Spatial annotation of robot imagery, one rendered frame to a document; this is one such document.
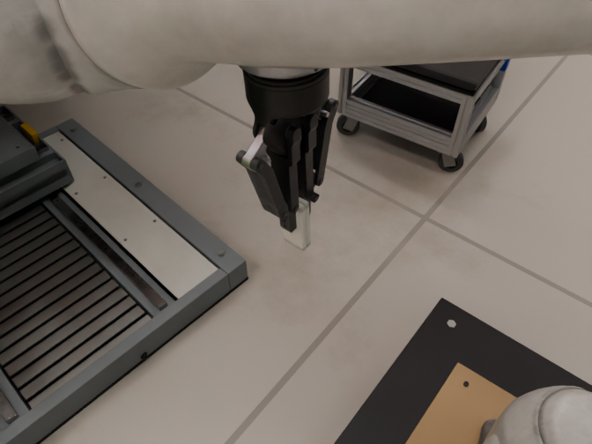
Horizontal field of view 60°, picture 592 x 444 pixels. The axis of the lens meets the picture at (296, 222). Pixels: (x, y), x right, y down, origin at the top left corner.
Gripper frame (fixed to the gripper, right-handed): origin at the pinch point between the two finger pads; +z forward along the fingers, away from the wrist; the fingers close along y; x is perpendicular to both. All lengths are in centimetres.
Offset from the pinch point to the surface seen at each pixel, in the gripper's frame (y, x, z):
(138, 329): -7, 42, 55
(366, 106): 84, 44, 48
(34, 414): -32, 43, 54
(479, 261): 64, -7, 66
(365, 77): 97, 52, 48
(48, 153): 10, 97, 43
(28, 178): 2, 93, 43
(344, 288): 35, 16, 64
